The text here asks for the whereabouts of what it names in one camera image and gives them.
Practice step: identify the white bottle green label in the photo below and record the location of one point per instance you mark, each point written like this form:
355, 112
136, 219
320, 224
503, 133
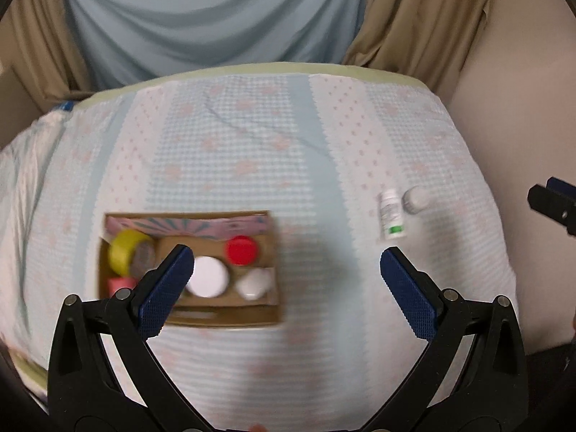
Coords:
390, 213

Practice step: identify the light blue hanging cloth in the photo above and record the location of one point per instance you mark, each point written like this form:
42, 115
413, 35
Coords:
202, 18

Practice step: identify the brown cardboard box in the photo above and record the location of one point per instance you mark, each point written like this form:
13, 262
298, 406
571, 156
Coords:
225, 315

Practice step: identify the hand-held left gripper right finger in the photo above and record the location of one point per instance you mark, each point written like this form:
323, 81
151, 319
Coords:
407, 292

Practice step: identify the pale green mattress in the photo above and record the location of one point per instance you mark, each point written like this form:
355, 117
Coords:
288, 68

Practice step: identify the red carton box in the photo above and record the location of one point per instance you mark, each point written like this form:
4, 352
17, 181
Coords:
119, 285

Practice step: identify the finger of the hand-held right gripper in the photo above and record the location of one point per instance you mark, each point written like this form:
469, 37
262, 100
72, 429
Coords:
562, 186
555, 211

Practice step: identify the white crumpled quilt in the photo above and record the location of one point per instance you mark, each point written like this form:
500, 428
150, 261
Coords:
22, 166

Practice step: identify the blue pink floral bedsheet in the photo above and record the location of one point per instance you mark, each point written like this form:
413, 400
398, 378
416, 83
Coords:
270, 144

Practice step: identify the red bottle cap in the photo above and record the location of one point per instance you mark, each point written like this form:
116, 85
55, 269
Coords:
241, 250

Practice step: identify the yellow tape roll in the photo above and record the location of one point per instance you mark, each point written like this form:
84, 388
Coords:
120, 249

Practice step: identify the small grey white jar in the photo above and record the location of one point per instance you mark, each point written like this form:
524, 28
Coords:
416, 199

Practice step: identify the beige curtain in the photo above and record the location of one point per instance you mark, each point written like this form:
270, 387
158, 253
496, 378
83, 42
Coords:
418, 18
36, 45

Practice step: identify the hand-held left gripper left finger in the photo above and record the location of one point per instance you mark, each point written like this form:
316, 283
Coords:
168, 288

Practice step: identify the large white round lid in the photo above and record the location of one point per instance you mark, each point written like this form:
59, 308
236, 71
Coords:
209, 276

